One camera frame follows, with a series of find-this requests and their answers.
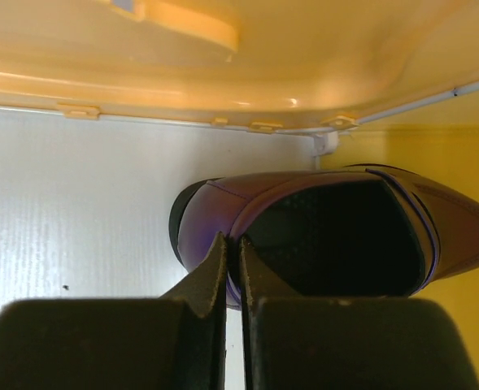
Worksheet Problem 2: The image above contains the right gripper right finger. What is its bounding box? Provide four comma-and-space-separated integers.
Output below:
239, 239, 479, 389

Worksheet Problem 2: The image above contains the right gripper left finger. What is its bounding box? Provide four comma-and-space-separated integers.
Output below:
0, 235, 227, 389

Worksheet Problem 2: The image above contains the yellow plastic shoe cabinet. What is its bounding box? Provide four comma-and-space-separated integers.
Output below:
316, 81, 479, 375

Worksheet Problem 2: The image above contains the yellow cabinet door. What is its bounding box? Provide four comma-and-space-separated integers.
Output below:
0, 1, 479, 132

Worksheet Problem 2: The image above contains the purple loafer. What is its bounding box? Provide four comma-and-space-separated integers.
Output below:
168, 164, 479, 309

